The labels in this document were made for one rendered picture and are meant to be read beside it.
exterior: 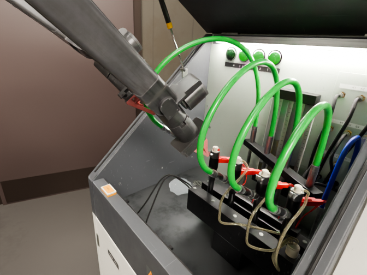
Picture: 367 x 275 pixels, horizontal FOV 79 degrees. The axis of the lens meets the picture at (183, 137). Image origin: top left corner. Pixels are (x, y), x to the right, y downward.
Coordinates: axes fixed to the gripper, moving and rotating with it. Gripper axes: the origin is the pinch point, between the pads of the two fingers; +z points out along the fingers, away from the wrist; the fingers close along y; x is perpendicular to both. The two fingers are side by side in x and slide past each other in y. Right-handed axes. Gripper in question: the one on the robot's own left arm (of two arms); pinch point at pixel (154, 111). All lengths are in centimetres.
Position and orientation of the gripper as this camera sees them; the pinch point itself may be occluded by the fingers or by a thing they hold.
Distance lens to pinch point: 62.5
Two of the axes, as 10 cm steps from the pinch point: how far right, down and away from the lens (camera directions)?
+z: 7.0, 7.0, 1.3
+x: -7.1, 6.9, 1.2
